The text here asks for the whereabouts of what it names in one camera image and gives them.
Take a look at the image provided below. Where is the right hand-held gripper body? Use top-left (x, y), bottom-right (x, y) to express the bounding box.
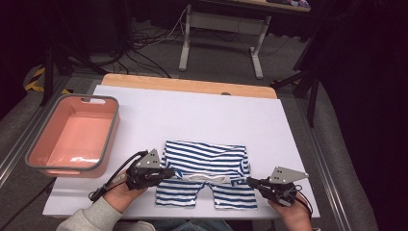
top-left (260, 166), bottom-right (310, 208)

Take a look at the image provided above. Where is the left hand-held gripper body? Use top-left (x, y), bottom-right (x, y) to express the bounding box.
top-left (125, 148), bottom-right (163, 191)

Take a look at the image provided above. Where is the blue white striped doll outfit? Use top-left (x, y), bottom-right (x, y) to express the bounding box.
top-left (155, 140), bottom-right (259, 210)

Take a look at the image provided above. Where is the pink basket with grey rim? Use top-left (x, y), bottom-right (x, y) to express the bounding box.
top-left (24, 93), bottom-right (121, 179)

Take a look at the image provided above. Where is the person's right hand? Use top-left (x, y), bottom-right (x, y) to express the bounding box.
top-left (268, 192), bottom-right (314, 231)

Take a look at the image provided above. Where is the person's left hand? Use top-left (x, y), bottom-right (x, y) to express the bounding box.
top-left (102, 179), bottom-right (148, 215)

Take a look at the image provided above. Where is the white board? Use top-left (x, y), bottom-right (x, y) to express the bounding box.
top-left (42, 84), bottom-right (320, 219)

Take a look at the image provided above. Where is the black metal stand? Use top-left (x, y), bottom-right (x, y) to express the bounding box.
top-left (270, 28), bottom-right (321, 128)

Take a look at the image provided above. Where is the black tripod stand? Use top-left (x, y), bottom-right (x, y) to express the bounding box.
top-left (39, 41), bottom-right (107, 107)

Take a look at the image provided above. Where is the yellow black hazard tape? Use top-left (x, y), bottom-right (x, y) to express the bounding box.
top-left (24, 66), bottom-right (72, 95)

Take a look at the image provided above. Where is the white metal stand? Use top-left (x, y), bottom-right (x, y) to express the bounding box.
top-left (178, 0), bottom-right (312, 81)

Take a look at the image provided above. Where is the colourful cloth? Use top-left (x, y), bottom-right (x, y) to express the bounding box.
top-left (266, 0), bottom-right (312, 9)

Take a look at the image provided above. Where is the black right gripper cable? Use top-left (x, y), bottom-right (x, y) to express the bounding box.
top-left (293, 184), bottom-right (314, 216)

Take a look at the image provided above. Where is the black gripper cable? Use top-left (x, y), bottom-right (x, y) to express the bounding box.
top-left (293, 184), bottom-right (314, 216)
top-left (88, 150), bottom-right (148, 203)

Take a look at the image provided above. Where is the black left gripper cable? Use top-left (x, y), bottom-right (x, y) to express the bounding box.
top-left (88, 150), bottom-right (148, 203)

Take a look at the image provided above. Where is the aluminium rail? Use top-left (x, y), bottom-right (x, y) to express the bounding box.
top-left (294, 97), bottom-right (354, 231)
top-left (0, 76), bottom-right (70, 189)

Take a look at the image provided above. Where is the bundle of floor cables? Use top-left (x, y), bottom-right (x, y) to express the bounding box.
top-left (105, 6), bottom-right (191, 79)

